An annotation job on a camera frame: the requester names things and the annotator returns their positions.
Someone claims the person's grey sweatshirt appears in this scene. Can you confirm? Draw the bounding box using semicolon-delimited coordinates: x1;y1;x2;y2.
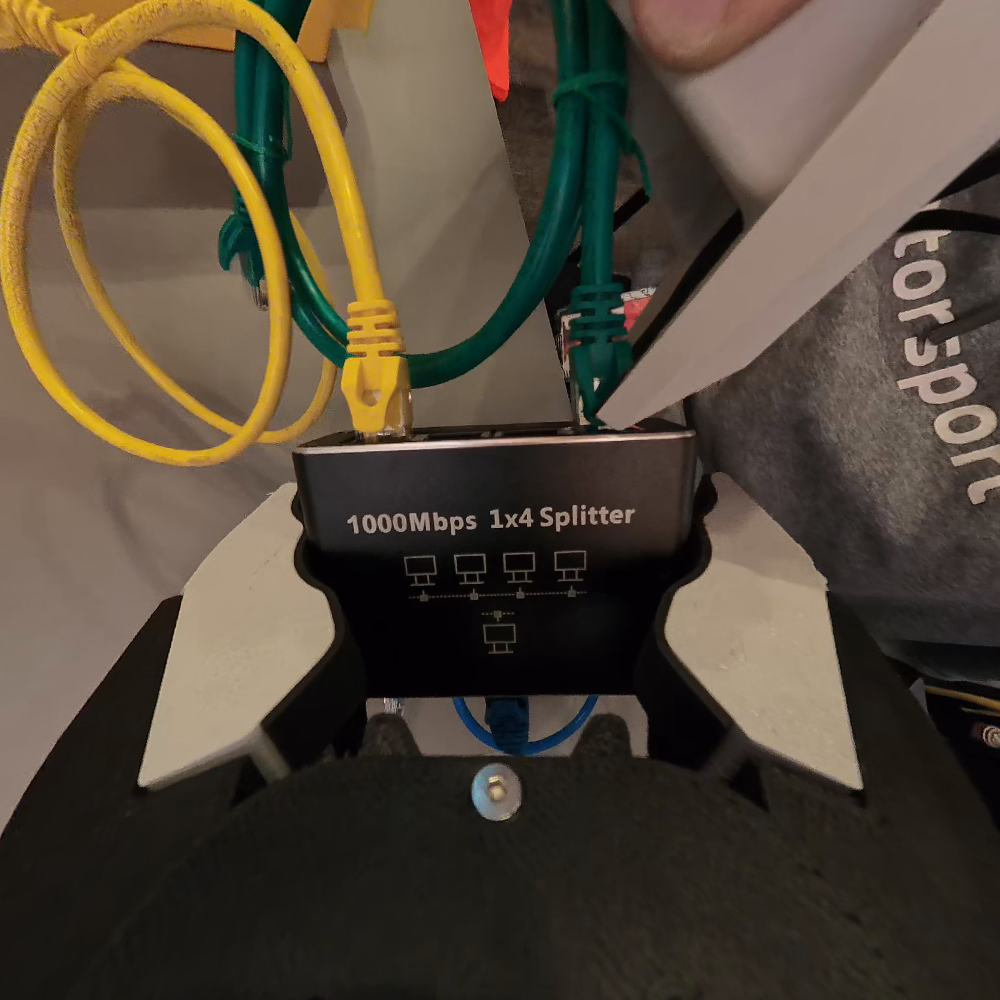
686;176;1000;651

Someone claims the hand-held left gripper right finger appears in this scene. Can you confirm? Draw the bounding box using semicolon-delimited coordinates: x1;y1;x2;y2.
633;472;865;792

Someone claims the green ethernet cable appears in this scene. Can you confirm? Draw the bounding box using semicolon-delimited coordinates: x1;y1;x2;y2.
217;0;653;435

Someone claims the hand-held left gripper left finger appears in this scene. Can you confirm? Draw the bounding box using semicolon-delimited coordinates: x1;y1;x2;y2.
136;481;368;790

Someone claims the orange traffic cone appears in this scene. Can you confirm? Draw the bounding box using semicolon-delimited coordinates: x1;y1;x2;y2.
467;0;512;104

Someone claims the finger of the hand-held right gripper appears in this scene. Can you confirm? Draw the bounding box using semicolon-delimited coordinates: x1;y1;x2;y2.
608;0;952;209
596;0;1000;432

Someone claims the yellow ethernet cable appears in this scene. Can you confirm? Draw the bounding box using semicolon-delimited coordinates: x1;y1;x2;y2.
0;0;415;468

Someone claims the person's right hand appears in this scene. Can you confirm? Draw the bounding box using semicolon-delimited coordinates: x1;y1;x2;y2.
630;0;810;73

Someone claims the yellow plastic bin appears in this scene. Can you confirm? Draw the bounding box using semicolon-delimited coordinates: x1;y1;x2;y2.
43;0;374;65

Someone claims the blue ethernet cable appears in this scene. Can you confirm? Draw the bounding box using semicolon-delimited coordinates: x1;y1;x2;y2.
452;694;601;759

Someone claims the black ethernet splitter box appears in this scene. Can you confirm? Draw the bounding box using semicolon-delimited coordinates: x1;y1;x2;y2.
291;426;698;698

